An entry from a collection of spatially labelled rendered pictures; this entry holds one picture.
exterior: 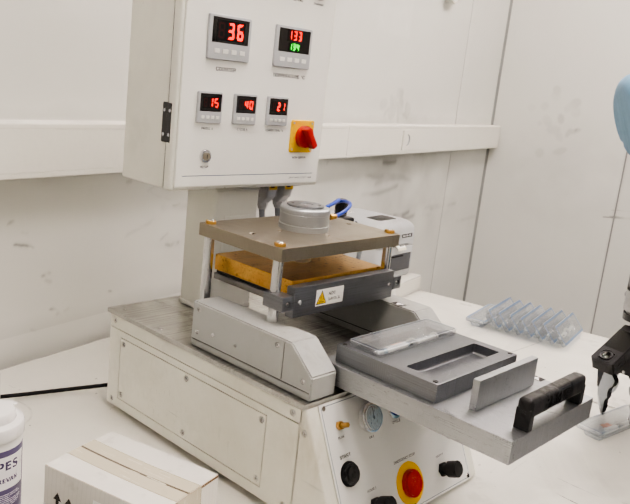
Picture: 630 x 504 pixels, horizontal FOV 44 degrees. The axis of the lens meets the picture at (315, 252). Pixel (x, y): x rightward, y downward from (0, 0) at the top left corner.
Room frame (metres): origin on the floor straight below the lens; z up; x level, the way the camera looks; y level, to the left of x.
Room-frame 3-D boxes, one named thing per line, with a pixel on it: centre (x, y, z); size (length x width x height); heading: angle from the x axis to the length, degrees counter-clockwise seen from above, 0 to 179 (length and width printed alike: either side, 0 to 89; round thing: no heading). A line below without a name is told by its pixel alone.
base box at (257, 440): (1.20, 0.01, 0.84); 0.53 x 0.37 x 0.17; 48
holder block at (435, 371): (1.02, -0.17, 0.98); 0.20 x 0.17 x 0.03; 138
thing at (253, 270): (1.19, 0.02, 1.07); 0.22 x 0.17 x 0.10; 138
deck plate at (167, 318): (1.21, 0.05, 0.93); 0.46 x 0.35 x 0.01; 48
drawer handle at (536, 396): (0.89, -0.31, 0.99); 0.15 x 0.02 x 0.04; 138
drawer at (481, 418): (0.99, -0.21, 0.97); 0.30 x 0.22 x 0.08; 48
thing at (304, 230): (1.23, 0.03, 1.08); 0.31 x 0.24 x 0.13; 138
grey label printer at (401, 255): (2.23, -0.14, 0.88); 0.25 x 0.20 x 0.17; 54
